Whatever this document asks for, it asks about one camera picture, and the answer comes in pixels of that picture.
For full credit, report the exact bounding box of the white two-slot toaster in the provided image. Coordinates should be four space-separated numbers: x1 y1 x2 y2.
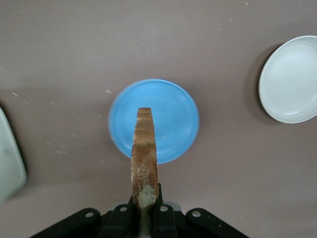
0 106 27 203

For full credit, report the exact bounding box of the beige round plate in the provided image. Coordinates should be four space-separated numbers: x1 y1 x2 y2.
259 35 317 124

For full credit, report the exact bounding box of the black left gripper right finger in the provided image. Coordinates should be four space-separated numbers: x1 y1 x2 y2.
151 183 250 238

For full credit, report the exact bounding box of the blue round plate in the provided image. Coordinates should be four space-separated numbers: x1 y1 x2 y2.
108 78 200 166

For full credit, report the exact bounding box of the brown bread slice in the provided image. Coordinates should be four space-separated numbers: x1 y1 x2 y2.
130 107 159 238

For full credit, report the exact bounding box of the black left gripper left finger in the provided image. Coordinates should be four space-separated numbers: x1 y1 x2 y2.
31 195 139 238

